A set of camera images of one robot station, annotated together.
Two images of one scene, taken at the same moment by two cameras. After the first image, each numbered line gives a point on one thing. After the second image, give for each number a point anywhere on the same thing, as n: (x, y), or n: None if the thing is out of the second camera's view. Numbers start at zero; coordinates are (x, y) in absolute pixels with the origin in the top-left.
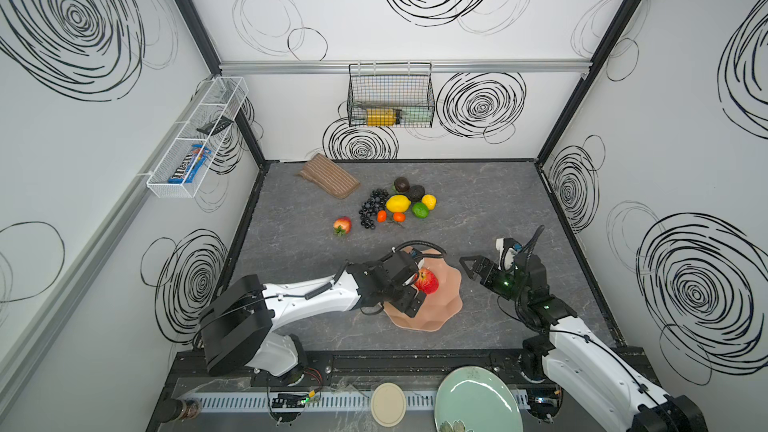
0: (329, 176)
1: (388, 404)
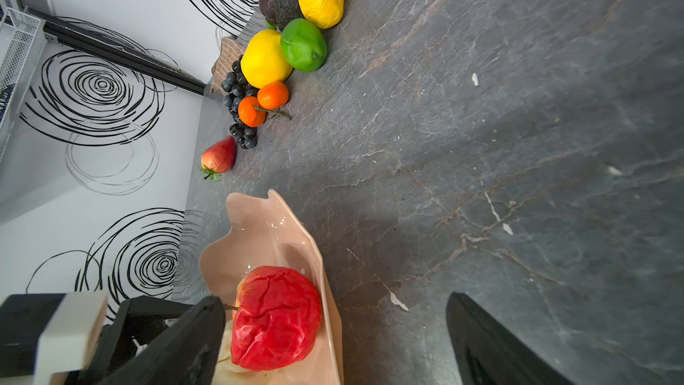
0: (230, 50)
1: None
